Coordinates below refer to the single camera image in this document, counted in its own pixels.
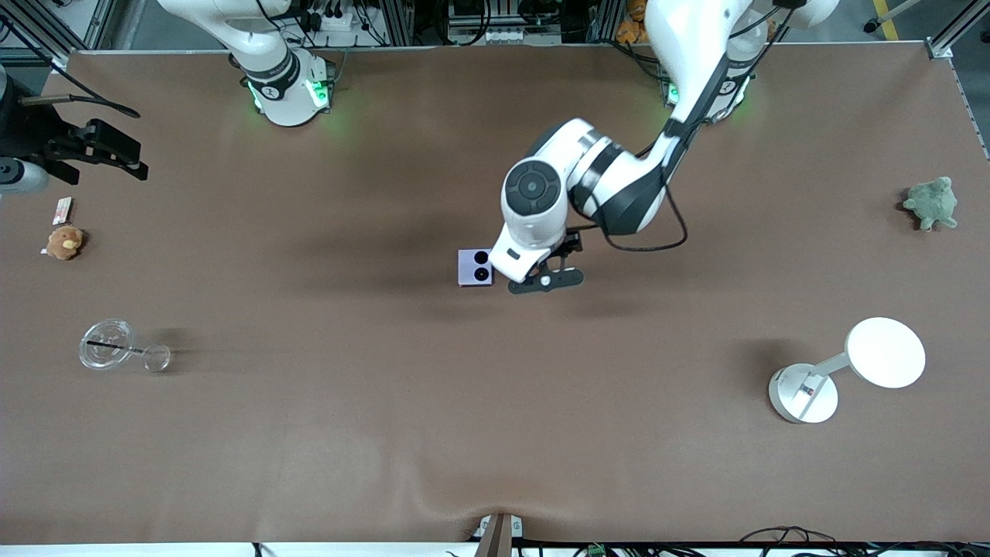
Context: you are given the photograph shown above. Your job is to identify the small brown plush toy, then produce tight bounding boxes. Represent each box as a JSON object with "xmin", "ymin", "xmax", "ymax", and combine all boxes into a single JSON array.
[{"xmin": 42, "ymin": 224, "xmax": 87, "ymax": 261}]

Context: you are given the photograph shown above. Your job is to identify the large clear glass cup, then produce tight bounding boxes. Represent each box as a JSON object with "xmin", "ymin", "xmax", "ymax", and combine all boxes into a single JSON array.
[{"xmin": 79, "ymin": 318, "xmax": 138, "ymax": 371}]

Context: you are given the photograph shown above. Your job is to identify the long white power strip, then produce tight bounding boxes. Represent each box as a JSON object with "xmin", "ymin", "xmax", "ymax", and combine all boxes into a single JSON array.
[{"xmin": 456, "ymin": 27, "xmax": 544, "ymax": 45}]

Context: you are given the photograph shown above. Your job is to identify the orange plush toy pile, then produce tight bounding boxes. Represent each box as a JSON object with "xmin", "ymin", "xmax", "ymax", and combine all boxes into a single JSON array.
[{"xmin": 616, "ymin": 0, "xmax": 648, "ymax": 45}]

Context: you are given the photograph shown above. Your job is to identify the white power strip with plugs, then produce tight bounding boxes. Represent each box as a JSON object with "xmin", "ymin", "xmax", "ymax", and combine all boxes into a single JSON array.
[{"xmin": 304, "ymin": 6, "xmax": 366, "ymax": 33}]

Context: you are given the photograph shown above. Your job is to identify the white round desk lamp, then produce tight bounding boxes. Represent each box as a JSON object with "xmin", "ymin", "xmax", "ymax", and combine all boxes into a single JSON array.
[{"xmin": 768, "ymin": 317, "xmax": 927, "ymax": 425}]

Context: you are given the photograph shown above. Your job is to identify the green turtle plush toy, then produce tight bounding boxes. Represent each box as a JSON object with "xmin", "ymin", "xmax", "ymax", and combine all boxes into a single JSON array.
[{"xmin": 903, "ymin": 176, "xmax": 960, "ymax": 233}]

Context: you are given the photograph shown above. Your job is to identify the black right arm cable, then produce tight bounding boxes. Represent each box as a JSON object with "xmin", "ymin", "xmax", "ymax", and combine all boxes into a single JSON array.
[{"xmin": 22, "ymin": 93, "xmax": 142, "ymax": 119}]

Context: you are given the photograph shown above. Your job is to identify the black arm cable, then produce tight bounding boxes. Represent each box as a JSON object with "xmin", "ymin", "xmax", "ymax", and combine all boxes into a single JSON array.
[
  {"xmin": 594, "ymin": 184, "xmax": 688, "ymax": 254},
  {"xmin": 22, "ymin": 93, "xmax": 142, "ymax": 119}
]

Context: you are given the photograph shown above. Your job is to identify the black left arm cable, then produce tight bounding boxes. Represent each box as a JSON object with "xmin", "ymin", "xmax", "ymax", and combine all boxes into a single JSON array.
[{"xmin": 594, "ymin": 184, "xmax": 688, "ymax": 254}]

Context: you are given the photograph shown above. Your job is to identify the aluminium frame post with bracket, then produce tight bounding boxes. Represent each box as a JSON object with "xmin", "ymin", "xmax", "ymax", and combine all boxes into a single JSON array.
[
  {"xmin": 926, "ymin": 0, "xmax": 990, "ymax": 60},
  {"xmin": 0, "ymin": 0, "xmax": 72, "ymax": 76}
]

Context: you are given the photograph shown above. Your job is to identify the metal table edge bracket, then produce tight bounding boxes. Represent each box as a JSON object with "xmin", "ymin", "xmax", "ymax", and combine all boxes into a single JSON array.
[{"xmin": 473, "ymin": 513, "xmax": 524, "ymax": 557}]

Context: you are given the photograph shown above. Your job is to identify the black cable bundle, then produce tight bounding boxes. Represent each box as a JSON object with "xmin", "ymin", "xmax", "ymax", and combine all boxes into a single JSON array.
[{"xmin": 739, "ymin": 526, "xmax": 838, "ymax": 557}]

